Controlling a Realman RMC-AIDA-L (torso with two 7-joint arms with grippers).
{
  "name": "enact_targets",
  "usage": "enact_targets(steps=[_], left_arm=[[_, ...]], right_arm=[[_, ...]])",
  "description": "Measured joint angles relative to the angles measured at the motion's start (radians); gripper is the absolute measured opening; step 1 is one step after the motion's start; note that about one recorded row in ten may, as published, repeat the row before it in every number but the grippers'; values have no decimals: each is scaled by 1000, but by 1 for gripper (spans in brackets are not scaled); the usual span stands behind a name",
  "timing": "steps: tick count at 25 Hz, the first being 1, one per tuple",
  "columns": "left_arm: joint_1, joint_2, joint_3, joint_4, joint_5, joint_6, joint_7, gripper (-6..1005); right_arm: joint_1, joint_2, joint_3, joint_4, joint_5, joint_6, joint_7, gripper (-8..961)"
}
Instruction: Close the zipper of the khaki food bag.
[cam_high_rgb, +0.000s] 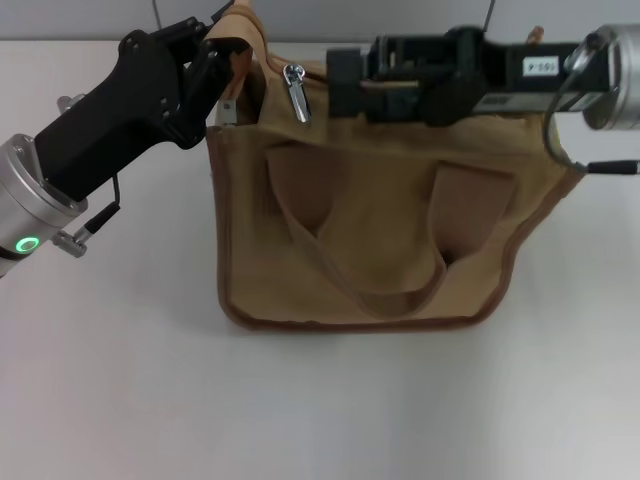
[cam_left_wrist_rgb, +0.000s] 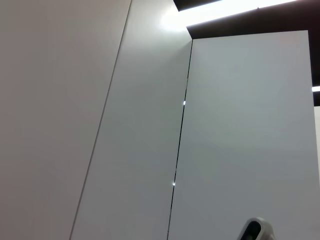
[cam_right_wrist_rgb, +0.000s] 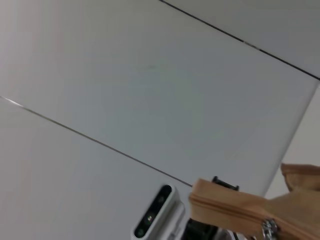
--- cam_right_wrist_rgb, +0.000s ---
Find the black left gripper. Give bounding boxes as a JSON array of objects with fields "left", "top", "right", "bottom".
[{"left": 186, "top": 175, "right": 240, "bottom": 240}]

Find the khaki canvas food bag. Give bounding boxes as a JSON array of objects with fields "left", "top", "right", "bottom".
[{"left": 187, "top": 162, "right": 320, "bottom": 240}]

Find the silver metal zipper pull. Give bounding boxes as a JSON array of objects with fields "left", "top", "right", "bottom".
[{"left": 261, "top": 217, "right": 280, "bottom": 240}]

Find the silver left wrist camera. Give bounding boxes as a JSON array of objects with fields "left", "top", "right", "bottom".
[{"left": 133, "top": 184, "right": 186, "bottom": 240}]

